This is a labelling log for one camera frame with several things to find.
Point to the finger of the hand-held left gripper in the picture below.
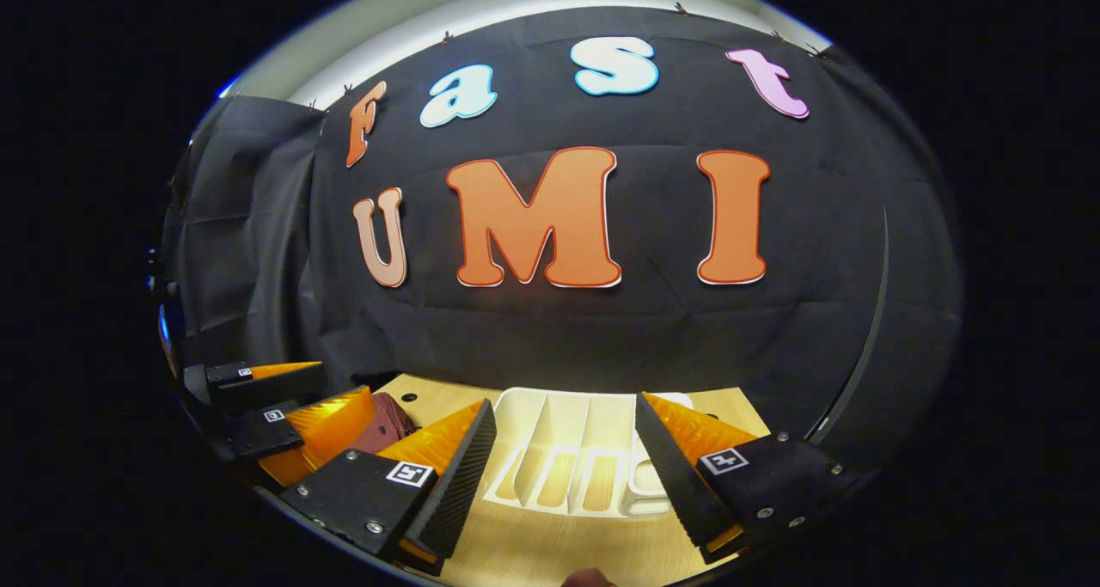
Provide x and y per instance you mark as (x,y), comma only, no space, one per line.
(275,389)
(262,432)

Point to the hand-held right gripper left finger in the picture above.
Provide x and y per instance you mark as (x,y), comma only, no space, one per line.
(451,484)

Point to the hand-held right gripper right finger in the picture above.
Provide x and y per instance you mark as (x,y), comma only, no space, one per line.
(687,484)

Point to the red-brown schoolbag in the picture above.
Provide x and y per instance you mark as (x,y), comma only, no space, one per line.
(382,428)

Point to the black backdrop cloth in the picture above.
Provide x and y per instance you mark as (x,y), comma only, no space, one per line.
(653,329)

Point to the white bookshelf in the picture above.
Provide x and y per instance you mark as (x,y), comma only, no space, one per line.
(567,449)

